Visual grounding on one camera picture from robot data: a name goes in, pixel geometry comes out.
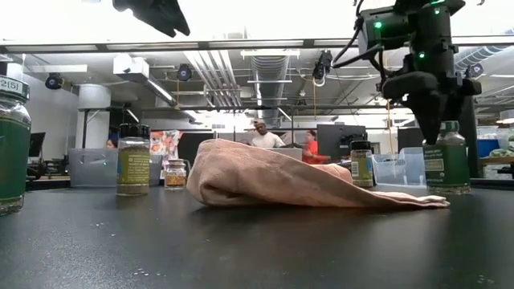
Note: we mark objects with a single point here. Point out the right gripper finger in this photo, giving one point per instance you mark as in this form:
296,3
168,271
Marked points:
454,108
427,116

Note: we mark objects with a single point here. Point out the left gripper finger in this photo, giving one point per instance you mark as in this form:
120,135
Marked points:
156,14

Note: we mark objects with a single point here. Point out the yellow label black lid jar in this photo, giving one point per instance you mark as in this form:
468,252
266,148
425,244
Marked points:
361,168
133,168

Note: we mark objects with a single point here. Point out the long overhead beam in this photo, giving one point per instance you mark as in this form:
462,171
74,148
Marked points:
160,45

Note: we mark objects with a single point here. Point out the black partition panel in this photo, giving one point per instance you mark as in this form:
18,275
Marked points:
474,140

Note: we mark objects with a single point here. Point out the blue storage container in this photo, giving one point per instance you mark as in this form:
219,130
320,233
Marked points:
488,147

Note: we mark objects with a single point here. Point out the clear plastic bin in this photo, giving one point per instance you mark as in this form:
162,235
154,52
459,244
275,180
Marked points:
397,172
291,153

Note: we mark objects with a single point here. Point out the wooden side table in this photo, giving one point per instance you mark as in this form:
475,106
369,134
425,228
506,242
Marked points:
496,160

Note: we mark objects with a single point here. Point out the black hanging ceiling device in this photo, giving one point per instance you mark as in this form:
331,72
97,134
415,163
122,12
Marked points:
322,64

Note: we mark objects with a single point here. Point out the person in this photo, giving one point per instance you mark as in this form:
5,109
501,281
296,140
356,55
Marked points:
312,150
267,140
111,143

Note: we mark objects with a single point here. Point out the white round column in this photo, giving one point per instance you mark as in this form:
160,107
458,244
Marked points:
94,120

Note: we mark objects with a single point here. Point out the floral patterned cloth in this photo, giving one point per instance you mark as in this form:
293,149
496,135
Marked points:
166,142

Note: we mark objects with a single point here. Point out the dark partition screen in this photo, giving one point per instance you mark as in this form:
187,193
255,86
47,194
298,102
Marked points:
192,146

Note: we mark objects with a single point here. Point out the smoky grey plastic bin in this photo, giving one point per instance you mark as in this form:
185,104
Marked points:
92,172

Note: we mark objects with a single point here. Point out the small black monitor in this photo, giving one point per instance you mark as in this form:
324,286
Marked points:
37,144

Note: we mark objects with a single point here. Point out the pink towel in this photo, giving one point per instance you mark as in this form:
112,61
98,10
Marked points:
261,176

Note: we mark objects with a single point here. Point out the black table mat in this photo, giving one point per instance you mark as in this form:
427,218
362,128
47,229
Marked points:
257,249

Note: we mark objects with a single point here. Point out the round ceiling camera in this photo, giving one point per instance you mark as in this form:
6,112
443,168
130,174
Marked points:
476,70
184,72
54,81

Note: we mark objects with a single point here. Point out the silver ventilation duct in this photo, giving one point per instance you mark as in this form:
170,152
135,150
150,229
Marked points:
270,72
488,52

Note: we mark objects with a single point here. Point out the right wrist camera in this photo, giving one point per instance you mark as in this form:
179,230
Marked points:
389,30

